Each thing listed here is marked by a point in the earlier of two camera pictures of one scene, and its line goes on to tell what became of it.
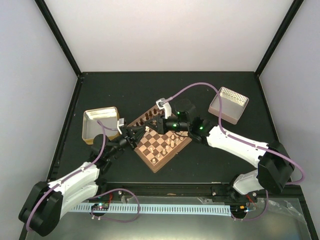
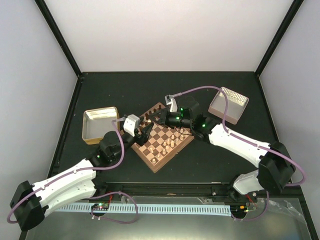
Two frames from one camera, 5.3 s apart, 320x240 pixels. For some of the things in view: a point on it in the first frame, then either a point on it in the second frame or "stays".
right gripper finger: [156, 118] → [159, 113]
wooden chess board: [157, 150] stays
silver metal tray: [101, 121] stays
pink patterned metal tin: [233, 105] stays
